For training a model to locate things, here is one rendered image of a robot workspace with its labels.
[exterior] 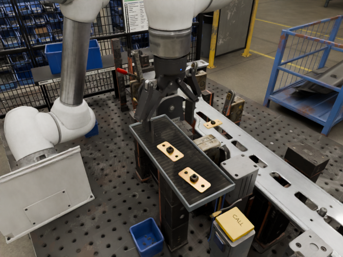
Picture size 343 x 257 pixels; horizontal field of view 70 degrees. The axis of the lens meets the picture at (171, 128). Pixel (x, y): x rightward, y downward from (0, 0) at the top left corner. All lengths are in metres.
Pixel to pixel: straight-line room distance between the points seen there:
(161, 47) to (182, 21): 0.06
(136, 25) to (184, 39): 1.38
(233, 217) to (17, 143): 0.90
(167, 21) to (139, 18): 1.39
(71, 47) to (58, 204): 0.64
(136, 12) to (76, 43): 0.87
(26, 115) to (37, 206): 0.38
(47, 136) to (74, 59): 0.35
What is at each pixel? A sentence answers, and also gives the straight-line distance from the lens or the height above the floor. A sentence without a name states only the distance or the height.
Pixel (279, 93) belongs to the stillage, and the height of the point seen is 0.16.
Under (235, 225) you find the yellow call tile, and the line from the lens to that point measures 0.58.
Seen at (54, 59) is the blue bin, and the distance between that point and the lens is 1.62.
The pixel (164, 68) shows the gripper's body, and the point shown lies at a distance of 0.54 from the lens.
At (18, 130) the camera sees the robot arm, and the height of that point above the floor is 1.04.
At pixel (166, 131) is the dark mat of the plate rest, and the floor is 1.16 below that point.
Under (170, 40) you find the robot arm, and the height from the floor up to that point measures 1.49.
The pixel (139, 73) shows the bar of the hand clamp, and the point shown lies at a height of 1.11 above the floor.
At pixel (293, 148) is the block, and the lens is 1.04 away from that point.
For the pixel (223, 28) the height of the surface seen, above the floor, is 0.60.
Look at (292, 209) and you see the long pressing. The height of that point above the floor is 1.00.
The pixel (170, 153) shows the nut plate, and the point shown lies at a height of 1.16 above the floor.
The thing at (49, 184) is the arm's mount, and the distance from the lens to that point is 1.09.
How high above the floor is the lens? 1.64
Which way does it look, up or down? 36 degrees down
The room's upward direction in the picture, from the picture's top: straight up
